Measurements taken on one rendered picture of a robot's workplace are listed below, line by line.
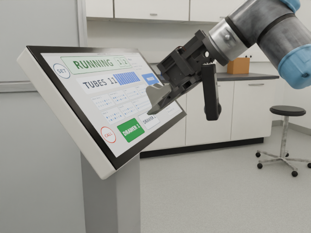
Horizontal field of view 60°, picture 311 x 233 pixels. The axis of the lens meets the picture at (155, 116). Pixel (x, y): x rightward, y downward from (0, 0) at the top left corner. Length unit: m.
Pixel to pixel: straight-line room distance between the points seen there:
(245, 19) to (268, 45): 0.06
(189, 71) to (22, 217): 1.37
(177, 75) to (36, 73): 0.29
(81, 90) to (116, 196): 0.34
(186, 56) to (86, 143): 0.27
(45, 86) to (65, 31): 0.88
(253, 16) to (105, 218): 0.66
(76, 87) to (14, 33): 0.89
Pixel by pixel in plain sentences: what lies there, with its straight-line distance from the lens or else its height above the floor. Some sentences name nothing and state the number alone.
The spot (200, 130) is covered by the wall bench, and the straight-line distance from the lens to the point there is 3.23.
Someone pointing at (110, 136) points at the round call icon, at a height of 1.01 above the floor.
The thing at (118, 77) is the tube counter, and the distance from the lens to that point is 0.77.
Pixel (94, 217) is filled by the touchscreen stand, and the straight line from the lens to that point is 0.89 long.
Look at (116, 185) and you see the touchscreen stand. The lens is 0.79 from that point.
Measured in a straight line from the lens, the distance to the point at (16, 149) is 1.55.
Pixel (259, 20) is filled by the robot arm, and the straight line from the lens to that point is 0.52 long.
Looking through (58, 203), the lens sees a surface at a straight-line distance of 1.67.
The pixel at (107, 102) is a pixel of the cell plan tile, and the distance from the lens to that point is 0.65.
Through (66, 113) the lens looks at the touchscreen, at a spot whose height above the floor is 1.06.
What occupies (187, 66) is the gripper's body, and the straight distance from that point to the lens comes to 0.55.
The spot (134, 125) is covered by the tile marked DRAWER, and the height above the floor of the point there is 1.01.
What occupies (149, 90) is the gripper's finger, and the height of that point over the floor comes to 1.10.
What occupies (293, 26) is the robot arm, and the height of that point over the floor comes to 1.23.
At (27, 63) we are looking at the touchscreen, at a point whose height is 1.16.
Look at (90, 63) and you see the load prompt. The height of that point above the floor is 1.16.
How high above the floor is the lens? 1.18
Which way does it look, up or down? 13 degrees down
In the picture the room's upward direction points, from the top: straight up
